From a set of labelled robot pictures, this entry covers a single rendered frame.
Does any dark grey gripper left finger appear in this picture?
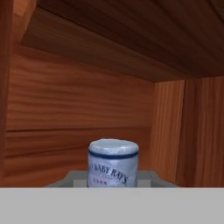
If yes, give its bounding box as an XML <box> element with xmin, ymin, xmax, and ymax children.
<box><xmin>45</xmin><ymin>170</ymin><xmax>89</xmax><ymax>188</ymax></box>

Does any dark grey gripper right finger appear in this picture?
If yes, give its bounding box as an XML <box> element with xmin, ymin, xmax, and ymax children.
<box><xmin>136</xmin><ymin>170</ymin><xmax>179</xmax><ymax>188</ymax></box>

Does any white condiment bottle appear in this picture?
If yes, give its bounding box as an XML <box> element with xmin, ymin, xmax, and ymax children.
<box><xmin>87</xmin><ymin>138</ymin><xmax>140</xmax><ymax>188</ymax></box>

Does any wooden cabinet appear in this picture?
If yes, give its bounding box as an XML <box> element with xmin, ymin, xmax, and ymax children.
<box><xmin>0</xmin><ymin>0</ymin><xmax>224</xmax><ymax>188</ymax></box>

